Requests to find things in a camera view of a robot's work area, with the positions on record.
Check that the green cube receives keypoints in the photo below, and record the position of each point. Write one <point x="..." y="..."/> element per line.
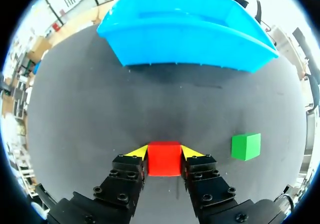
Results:
<point x="245" y="146"/>

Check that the blue plastic bin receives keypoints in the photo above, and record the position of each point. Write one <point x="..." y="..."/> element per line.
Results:
<point x="185" y="32"/>

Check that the red cube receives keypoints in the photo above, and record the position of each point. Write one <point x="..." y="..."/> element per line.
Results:
<point x="163" y="159"/>

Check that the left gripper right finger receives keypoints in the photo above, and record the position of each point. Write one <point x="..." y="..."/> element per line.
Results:
<point x="207" y="184"/>

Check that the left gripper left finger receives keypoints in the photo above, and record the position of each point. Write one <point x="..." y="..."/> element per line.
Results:
<point x="122" y="179"/>

